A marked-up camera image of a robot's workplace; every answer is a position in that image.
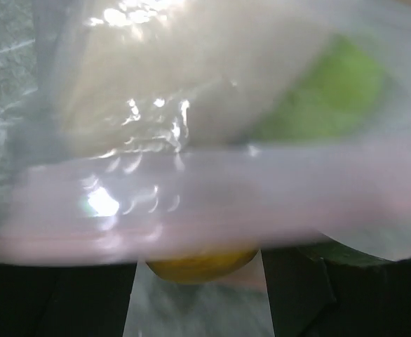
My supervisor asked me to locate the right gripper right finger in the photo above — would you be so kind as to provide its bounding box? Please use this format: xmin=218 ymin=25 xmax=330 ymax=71
xmin=262 ymin=249 xmax=411 ymax=336

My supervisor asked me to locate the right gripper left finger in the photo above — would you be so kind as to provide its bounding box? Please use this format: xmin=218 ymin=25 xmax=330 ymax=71
xmin=0 ymin=264 xmax=136 ymax=337

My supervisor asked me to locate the orange fake fruit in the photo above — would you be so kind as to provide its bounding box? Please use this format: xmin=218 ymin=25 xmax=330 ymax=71
xmin=147 ymin=249 xmax=258 ymax=284

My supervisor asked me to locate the clear zip top bag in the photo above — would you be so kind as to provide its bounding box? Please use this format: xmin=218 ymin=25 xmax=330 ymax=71
xmin=0 ymin=0 xmax=411 ymax=337

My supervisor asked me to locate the white fake radish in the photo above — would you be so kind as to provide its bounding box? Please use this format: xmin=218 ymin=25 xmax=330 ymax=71
xmin=53 ymin=1 xmax=333 ymax=157

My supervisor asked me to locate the green fake apple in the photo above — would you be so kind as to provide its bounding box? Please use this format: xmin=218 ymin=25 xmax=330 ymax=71
xmin=249 ymin=37 xmax=386 ymax=142

